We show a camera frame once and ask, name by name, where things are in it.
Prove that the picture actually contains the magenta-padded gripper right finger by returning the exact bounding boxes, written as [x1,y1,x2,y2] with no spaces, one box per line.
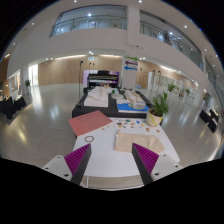
[131,142,184,186]

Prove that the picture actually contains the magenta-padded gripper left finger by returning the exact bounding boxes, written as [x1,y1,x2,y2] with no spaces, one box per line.
[42,143,92,186]

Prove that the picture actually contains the beige towel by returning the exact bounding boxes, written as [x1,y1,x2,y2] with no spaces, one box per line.
[113,129,165,154]

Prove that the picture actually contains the salmon pink flat board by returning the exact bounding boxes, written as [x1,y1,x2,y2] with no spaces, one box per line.
[68,110,114,137]

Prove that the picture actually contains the colourful picture card sheet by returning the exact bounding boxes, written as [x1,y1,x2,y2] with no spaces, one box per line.
[114,118,148,129]

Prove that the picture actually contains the potted plant in striped pot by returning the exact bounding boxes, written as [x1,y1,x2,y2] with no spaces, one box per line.
[145,92,170,128]

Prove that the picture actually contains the blue model base board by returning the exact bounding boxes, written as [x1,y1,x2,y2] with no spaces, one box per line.
[117,102,149,113]

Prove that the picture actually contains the black low display table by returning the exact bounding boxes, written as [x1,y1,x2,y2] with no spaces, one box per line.
[71,87,155,119]

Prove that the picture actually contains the white architectural model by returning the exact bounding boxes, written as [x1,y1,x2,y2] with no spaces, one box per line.
[83,85,110,108]

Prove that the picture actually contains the white model with beige ramps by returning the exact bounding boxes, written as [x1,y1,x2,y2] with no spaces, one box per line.
[123,89,148,110]

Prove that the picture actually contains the black chair group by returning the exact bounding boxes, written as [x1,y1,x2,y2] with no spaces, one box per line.
[199,108,221,133]
[0,94,27,120]

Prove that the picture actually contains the black piano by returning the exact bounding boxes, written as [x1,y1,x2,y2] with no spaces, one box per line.
[87,70,120,88]

